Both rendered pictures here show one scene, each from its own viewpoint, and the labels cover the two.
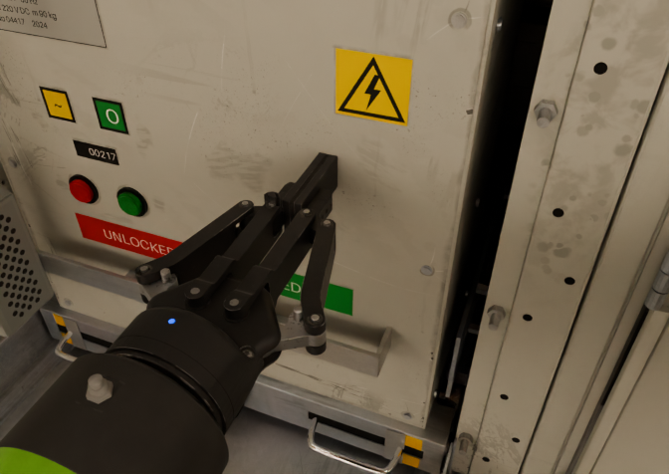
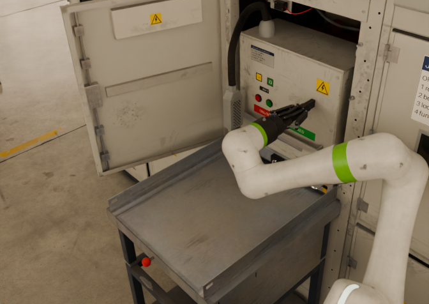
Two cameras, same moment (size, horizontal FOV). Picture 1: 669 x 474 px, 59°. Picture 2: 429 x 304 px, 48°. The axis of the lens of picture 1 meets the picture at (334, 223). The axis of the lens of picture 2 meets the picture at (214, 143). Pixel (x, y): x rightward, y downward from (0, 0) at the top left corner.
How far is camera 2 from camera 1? 1.32 m
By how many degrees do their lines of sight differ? 22
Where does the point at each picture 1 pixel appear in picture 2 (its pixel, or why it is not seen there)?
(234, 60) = (298, 76)
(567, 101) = (355, 96)
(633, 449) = (371, 184)
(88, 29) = (270, 63)
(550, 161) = (353, 108)
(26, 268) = (239, 114)
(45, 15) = (262, 59)
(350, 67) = (319, 82)
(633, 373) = not seen: hidden behind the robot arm
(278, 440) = not seen: hidden behind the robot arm
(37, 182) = (247, 94)
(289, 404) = not seen: hidden behind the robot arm
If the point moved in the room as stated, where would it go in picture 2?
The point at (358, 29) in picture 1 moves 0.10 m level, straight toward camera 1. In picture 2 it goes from (321, 75) to (311, 88)
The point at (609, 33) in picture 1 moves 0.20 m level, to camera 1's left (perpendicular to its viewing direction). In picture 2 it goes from (361, 85) to (301, 75)
